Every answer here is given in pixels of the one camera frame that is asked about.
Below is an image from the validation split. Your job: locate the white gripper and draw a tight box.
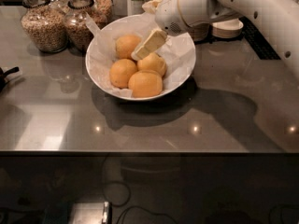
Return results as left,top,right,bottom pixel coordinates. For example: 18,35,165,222
131,0,239,61

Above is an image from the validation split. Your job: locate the orange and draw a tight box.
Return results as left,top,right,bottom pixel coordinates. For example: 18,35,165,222
109,59,137,89
115,35,141,59
128,70,163,98
137,52,167,77

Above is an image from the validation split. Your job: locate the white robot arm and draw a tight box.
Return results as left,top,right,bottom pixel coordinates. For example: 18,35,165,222
155,0,299,77

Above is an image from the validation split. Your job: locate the white bowl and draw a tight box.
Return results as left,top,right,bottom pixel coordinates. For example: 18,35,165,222
85,14,197,102

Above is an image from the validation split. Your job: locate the left stack of bowls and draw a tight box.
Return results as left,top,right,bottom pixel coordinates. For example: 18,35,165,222
188,23,210,42

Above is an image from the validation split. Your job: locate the stack of bowls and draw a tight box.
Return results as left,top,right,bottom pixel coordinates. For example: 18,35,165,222
212,19,244,39
188,23,210,42

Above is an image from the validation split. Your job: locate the back glass cereal jar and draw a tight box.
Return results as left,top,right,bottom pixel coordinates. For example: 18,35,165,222
93,0,113,21

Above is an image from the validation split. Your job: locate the glass cereal jar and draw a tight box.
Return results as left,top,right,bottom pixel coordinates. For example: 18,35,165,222
93,0,113,21
64,0,107,53
21,0,68,53

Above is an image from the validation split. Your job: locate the middle glass cereal jar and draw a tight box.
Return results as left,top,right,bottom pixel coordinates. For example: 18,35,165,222
64,0,107,53

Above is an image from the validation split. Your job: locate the right stack of bowls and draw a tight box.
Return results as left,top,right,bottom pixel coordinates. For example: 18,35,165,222
212,19,244,39

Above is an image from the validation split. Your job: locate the left glass cereal jar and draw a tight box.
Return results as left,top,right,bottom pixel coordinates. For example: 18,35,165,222
21,0,68,53

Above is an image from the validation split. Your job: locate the black cable below table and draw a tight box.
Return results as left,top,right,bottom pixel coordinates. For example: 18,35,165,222
100,154,180,224

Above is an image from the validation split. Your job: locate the black handle at left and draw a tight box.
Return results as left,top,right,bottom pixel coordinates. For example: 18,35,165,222
0,66,20,92

